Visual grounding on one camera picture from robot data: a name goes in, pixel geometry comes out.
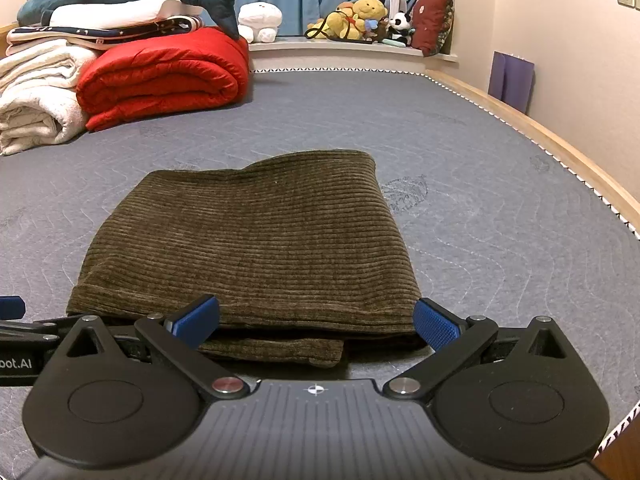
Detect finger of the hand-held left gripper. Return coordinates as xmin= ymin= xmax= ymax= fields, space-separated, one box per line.
xmin=0 ymin=296 xmax=27 ymax=321
xmin=0 ymin=317 xmax=77 ymax=347

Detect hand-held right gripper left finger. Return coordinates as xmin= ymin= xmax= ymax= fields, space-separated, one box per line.
xmin=60 ymin=295 xmax=252 ymax=401

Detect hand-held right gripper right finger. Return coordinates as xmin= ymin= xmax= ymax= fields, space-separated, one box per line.
xmin=382 ymin=297 xmax=567 ymax=402

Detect olive brown corduroy pants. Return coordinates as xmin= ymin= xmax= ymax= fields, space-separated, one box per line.
xmin=66 ymin=149 xmax=432 ymax=369

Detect grey quilted mattress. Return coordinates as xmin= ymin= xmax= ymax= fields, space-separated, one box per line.
xmin=0 ymin=67 xmax=640 ymax=480

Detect folded white blanket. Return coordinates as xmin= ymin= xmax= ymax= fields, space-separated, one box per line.
xmin=0 ymin=37 xmax=101 ymax=156

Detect folded red quilt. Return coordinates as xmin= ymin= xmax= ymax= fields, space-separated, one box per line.
xmin=76 ymin=26 xmax=250 ymax=132

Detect purple folder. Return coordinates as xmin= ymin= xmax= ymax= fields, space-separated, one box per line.
xmin=487 ymin=51 xmax=535 ymax=114

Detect white window sill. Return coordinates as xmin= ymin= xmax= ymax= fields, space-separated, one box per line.
xmin=248 ymin=35 xmax=459 ymax=74

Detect panda plush toy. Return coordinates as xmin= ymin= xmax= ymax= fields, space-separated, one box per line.
xmin=387 ymin=12 xmax=414 ymax=47

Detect dark red cushion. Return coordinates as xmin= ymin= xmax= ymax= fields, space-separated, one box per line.
xmin=410 ymin=0 xmax=455 ymax=57

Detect white plush toy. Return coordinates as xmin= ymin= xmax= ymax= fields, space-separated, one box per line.
xmin=237 ymin=2 xmax=284 ymax=44

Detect yellow plush toy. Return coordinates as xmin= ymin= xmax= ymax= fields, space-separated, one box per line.
xmin=352 ymin=0 xmax=389 ymax=29
xmin=306 ymin=5 xmax=364 ymax=42

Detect white pillow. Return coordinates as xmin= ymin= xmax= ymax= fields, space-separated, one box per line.
xmin=49 ymin=0 xmax=204 ymax=29

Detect white and blue backpack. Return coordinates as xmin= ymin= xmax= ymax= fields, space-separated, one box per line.
xmin=384 ymin=0 xmax=419 ymax=21

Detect wooden bed frame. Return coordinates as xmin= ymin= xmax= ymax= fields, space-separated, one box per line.
xmin=0 ymin=22 xmax=640 ymax=461

